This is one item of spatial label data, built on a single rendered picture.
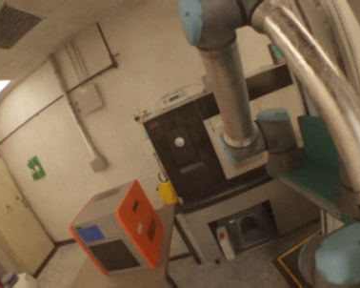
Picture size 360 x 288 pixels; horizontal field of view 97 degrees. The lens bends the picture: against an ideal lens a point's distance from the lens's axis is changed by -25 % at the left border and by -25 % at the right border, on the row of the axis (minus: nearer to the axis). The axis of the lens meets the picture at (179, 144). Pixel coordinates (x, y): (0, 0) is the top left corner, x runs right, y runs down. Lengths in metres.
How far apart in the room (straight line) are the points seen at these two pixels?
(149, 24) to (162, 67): 0.58
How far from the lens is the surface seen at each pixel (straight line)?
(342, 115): 0.39
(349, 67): 0.75
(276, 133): 0.94
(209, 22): 0.50
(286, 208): 1.80
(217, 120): 1.46
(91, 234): 1.24
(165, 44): 2.65
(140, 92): 2.65
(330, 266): 0.25
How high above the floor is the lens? 1.52
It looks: 13 degrees down
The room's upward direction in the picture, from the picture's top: 24 degrees counter-clockwise
